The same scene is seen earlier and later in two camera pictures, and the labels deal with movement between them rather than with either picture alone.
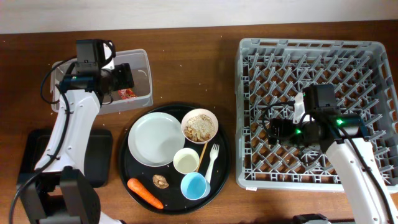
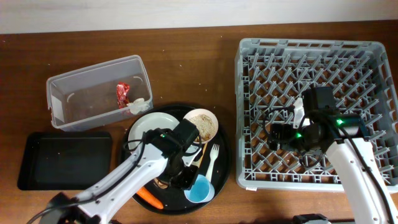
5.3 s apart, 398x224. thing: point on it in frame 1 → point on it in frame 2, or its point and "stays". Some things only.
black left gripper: x=125 y=78 → x=186 y=183
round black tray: x=175 y=159 stays
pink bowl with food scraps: x=199 y=126 stays
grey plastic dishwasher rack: x=268 y=71 stays
